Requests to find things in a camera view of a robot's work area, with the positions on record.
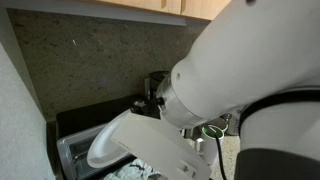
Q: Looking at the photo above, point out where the white mug green inside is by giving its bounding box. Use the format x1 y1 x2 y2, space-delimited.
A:
194 123 225 166

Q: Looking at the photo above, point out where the white round plate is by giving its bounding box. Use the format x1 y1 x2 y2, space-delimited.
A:
86 109 135 169

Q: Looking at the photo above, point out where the black steel coffee maker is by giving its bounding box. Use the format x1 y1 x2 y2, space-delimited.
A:
143 70 171 101

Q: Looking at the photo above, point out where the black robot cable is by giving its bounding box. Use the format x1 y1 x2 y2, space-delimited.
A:
207 127 230 180

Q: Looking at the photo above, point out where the light wood wall cabinet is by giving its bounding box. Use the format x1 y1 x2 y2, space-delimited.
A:
76 0 233 21

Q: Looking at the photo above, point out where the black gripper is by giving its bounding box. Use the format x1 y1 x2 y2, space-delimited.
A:
129 97 166 121

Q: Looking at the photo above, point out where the perforated metal utensil holder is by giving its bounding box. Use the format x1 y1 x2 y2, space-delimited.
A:
221 113 242 136

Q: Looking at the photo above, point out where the grey white dish cloth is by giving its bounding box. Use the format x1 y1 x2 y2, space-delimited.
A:
103 157 168 180

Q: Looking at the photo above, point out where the silver toaster oven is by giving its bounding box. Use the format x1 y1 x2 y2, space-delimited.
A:
55 95 162 180

